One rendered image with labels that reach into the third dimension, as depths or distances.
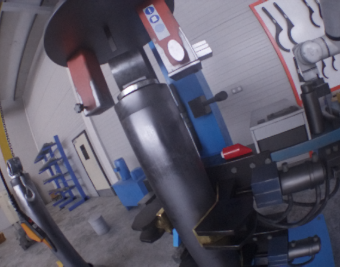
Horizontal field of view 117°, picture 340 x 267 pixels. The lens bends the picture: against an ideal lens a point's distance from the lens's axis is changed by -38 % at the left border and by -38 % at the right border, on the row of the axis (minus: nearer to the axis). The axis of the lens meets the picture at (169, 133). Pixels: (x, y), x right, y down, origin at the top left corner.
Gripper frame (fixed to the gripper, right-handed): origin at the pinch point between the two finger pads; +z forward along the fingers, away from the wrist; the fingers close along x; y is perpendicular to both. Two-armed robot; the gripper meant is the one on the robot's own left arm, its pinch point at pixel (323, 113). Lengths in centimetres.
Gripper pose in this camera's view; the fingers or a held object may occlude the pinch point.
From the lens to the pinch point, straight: 89.7
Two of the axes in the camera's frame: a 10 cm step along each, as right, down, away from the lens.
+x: -7.7, 3.0, 5.7
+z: 4.1, 9.1, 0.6
